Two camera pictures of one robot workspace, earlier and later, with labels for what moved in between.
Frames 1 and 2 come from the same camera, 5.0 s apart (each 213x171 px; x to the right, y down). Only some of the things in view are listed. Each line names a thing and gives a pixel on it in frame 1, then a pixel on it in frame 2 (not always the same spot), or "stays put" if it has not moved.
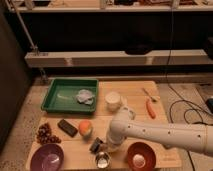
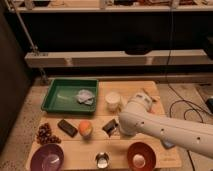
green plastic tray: x=72 y=95 stays put
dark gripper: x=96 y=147 -> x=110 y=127
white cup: x=113 y=101 stays put
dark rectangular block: x=67 y=127 stays put
